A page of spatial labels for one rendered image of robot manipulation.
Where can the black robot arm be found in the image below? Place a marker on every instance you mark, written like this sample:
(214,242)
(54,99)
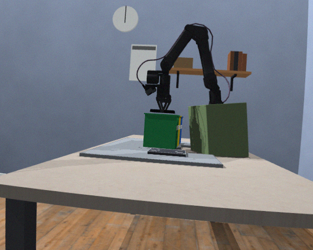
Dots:
(200,35)

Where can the green bin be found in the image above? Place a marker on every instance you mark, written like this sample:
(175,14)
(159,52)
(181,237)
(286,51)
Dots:
(161,131)

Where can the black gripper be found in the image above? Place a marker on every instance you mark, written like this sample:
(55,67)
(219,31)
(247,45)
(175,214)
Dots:
(164,97)

